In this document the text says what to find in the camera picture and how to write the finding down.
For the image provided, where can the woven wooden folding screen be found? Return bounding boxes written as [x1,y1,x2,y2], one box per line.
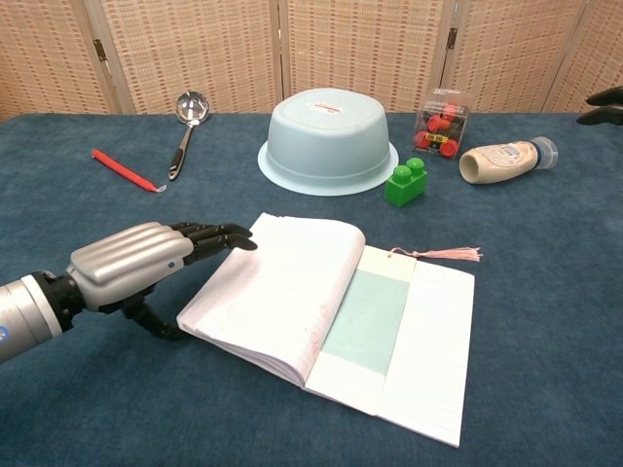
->
[0,0,623,123]

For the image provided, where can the dark blue table cloth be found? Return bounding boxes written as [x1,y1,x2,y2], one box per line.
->
[0,112,623,467]

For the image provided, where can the red plastic stick tool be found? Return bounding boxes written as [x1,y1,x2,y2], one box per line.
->
[91,148,167,195]

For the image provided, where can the green toy building brick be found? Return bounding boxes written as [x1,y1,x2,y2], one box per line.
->
[384,157,429,209]

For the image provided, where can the blue white tasselled bookmark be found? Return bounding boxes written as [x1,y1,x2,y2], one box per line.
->
[306,245,483,417]

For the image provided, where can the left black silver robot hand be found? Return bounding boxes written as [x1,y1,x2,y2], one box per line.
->
[66,222,258,341]

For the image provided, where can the steel ladle black handle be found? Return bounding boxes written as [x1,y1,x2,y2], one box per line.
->
[167,90,211,182]

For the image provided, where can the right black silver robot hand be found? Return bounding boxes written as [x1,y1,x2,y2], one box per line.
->
[576,86,623,126]

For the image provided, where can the yellow white lined notebook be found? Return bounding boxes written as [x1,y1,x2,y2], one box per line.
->
[175,212,476,449]

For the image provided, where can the light blue plastic bowl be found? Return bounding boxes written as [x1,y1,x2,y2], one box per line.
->
[257,88,401,197]

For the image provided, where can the cream squeeze bottle blue cap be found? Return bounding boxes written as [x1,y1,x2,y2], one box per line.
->
[458,136,560,186]

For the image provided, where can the clear box red parts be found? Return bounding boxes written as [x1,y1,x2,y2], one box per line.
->
[412,88,474,161]

